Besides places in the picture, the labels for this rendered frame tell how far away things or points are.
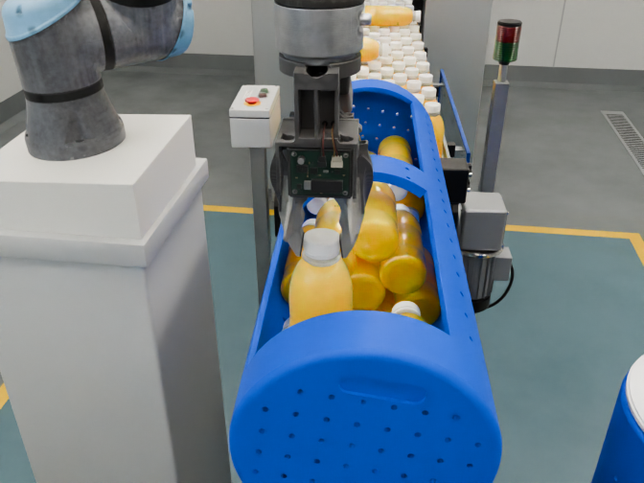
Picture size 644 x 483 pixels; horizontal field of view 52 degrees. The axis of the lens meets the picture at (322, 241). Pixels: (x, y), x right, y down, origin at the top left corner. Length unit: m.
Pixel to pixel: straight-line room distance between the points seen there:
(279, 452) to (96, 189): 0.47
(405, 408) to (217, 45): 5.41
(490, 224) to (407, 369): 1.13
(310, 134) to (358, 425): 0.30
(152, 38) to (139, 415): 0.63
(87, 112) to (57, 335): 0.37
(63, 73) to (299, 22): 0.56
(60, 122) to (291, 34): 0.57
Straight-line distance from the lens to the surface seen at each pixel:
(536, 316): 2.85
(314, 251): 0.67
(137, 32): 1.06
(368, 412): 0.67
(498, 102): 1.91
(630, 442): 0.94
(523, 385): 2.51
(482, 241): 1.75
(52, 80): 1.05
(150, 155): 1.04
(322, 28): 0.55
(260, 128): 1.65
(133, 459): 1.31
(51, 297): 1.12
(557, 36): 5.77
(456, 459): 0.72
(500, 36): 1.86
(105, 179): 0.98
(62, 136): 1.06
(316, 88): 0.55
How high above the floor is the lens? 1.63
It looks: 30 degrees down
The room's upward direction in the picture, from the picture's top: straight up
